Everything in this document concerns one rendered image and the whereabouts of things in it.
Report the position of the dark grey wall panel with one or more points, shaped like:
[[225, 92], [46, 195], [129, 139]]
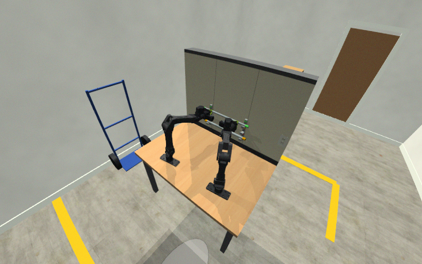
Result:
[[272, 98]]

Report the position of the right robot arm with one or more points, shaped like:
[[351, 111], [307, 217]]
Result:
[[217, 187]]

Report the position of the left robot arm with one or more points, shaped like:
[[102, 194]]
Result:
[[168, 127]]

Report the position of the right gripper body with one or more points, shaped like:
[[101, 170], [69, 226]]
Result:
[[233, 126]]

